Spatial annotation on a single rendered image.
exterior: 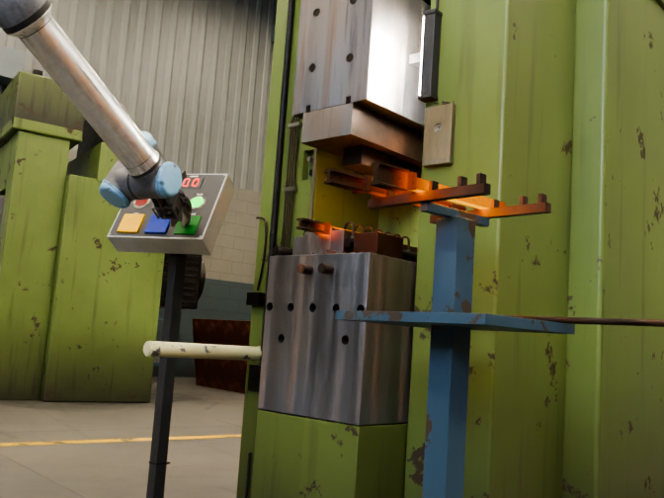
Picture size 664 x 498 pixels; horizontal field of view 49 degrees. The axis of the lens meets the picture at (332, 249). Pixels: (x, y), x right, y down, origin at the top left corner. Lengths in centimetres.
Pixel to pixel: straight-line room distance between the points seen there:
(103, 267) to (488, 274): 524
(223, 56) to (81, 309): 627
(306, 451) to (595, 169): 119
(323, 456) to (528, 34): 129
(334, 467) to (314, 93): 109
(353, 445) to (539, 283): 69
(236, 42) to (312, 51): 994
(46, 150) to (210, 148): 496
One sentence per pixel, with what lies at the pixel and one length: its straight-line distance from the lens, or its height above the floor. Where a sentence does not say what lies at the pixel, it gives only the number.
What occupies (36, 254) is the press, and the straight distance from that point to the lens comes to 680.
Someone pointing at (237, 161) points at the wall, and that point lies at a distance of 1177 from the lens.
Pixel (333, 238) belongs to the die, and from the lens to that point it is 207.
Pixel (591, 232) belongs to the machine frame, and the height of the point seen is 105.
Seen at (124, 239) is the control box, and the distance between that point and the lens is 241.
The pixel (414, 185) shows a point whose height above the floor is 100.
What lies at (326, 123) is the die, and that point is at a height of 132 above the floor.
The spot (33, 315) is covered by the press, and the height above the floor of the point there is 72.
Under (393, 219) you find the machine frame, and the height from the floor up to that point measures 111.
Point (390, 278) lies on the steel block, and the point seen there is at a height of 86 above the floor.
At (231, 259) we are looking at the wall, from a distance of 1153.
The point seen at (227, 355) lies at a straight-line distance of 231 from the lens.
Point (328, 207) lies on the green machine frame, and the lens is 240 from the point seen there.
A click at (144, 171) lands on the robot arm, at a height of 106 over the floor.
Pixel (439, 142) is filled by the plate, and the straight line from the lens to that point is 207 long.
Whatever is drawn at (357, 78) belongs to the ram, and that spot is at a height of 143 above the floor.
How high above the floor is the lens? 68
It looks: 7 degrees up
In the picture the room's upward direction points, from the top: 4 degrees clockwise
